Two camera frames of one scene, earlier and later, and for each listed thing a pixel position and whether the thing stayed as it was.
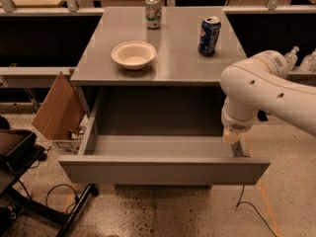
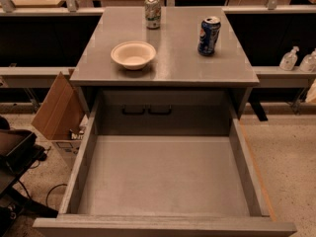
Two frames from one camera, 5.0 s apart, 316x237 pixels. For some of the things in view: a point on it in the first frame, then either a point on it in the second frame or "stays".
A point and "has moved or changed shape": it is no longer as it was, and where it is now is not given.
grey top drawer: (161, 136) has moved or changed shape
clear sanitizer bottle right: (308, 63) stays
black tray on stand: (17, 146) stays
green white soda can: (153, 11) stays
